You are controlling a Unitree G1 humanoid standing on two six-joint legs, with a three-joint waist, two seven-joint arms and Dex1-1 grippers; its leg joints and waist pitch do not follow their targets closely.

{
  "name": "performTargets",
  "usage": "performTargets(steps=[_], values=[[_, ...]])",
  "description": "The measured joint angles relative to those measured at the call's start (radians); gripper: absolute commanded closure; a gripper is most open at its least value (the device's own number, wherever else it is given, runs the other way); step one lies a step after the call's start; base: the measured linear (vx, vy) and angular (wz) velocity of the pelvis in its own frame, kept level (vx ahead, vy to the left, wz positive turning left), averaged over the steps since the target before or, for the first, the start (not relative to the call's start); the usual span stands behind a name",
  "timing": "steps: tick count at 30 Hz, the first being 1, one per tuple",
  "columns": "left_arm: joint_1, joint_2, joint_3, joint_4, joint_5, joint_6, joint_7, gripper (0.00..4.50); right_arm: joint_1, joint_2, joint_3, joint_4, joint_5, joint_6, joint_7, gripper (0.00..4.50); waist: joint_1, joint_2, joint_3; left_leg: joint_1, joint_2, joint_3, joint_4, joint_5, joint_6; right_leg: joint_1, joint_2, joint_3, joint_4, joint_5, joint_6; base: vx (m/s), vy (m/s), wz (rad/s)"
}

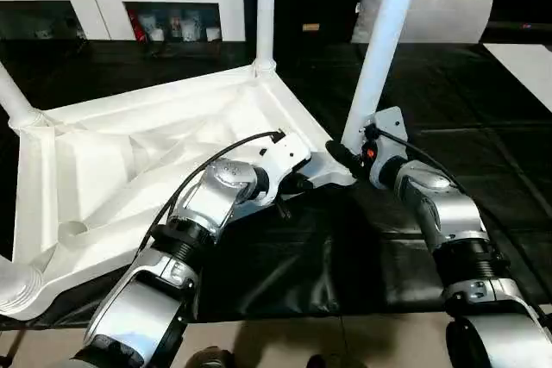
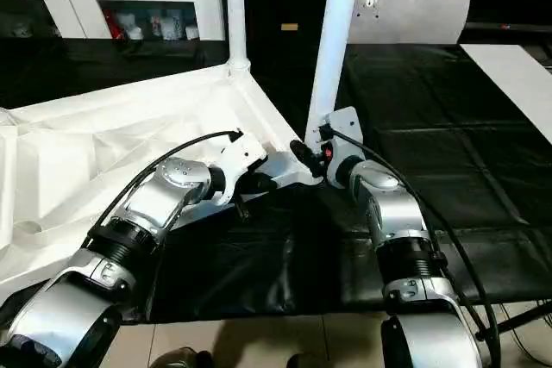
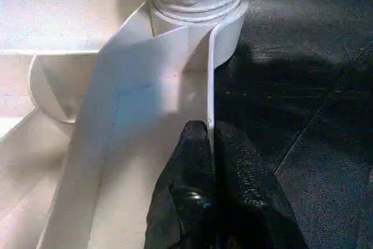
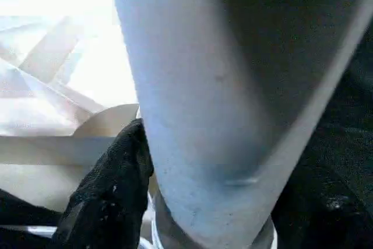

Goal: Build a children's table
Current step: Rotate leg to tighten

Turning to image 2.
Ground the white plastic table leg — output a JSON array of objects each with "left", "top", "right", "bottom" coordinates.
[
  {"left": 223, "top": 0, "right": 253, "bottom": 76},
  {"left": 304, "top": 0, "right": 365, "bottom": 145}
]

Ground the white plastic table top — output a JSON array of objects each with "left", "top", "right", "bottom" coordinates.
[{"left": 0, "top": 59, "right": 323, "bottom": 304}]

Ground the black work mat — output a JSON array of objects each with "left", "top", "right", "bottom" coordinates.
[{"left": 0, "top": 36, "right": 552, "bottom": 326}]

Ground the grey cushion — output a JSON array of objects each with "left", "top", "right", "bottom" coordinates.
[{"left": 347, "top": 0, "right": 474, "bottom": 45}]

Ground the white sheet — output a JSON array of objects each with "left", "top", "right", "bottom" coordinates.
[{"left": 459, "top": 43, "right": 552, "bottom": 145}]

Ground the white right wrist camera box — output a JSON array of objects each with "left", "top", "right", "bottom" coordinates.
[{"left": 310, "top": 106, "right": 367, "bottom": 188}]

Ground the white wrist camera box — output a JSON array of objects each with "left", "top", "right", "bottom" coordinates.
[
  {"left": 310, "top": 106, "right": 367, "bottom": 188},
  {"left": 207, "top": 131, "right": 270, "bottom": 207}
]

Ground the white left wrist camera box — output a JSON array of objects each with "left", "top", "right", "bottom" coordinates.
[{"left": 207, "top": 131, "right": 270, "bottom": 207}]

